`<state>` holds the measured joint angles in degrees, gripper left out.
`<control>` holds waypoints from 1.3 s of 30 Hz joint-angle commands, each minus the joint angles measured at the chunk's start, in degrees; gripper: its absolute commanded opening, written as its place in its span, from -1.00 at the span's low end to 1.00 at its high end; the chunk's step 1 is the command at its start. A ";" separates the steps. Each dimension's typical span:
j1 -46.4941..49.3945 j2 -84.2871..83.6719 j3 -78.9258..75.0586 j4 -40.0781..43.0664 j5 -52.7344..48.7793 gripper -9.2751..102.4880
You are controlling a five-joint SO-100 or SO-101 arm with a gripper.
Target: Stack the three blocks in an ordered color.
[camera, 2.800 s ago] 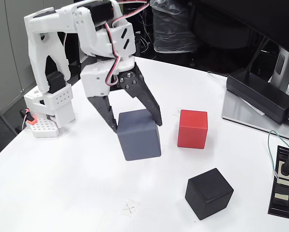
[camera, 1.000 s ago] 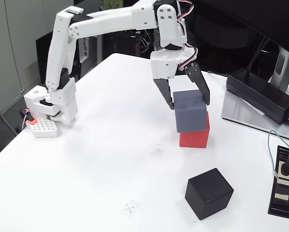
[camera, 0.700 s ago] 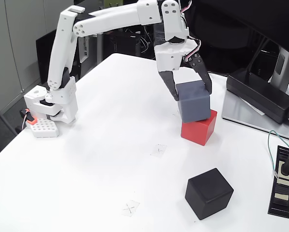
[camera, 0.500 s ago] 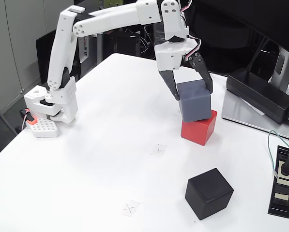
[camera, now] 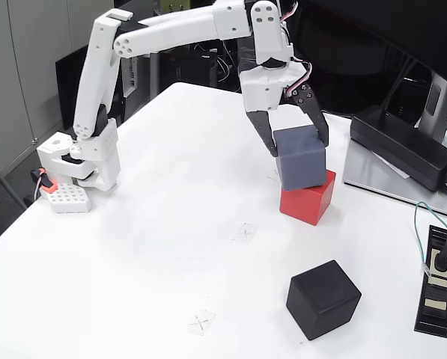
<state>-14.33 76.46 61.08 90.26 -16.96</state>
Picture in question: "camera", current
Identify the black power adapter brick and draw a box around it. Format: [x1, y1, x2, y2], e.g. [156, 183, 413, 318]
[349, 105, 447, 192]

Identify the silver monitor stand base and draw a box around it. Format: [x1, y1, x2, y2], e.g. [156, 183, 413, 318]
[342, 140, 447, 221]

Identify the silver monitor stand neck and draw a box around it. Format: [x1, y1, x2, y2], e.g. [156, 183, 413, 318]
[419, 73, 447, 141]

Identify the black power strip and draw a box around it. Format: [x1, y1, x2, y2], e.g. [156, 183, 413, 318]
[413, 224, 447, 337]

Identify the black panel board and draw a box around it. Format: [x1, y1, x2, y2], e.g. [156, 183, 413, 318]
[55, 46, 127, 130]

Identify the black cube block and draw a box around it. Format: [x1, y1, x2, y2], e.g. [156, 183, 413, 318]
[285, 260, 362, 341]

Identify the red cube block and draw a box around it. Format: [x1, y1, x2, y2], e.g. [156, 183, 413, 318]
[279, 168, 338, 227]

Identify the orange cable connector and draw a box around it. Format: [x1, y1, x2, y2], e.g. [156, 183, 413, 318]
[30, 168, 58, 194]

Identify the green box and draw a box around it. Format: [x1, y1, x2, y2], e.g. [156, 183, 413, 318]
[159, 0, 192, 11]

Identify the grey cube block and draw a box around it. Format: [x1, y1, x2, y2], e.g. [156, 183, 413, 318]
[273, 125, 328, 191]

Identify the white perforated base clamp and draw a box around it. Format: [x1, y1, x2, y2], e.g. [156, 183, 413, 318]
[39, 182, 93, 214]

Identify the black monitor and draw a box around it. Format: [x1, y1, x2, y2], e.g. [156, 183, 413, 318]
[305, 0, 447, 88]

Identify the green thin cable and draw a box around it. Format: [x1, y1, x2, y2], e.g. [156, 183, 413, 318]
[413, 201, 447, 277]

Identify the silver metal post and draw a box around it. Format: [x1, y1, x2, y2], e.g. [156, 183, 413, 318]
[148, 52, 161, 102]

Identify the black computer case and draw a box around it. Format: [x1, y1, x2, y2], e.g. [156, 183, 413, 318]
[162, 41, 220, 86]

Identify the clear tape with X mark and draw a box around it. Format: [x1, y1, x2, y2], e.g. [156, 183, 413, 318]
[187, 308, 217, 336]

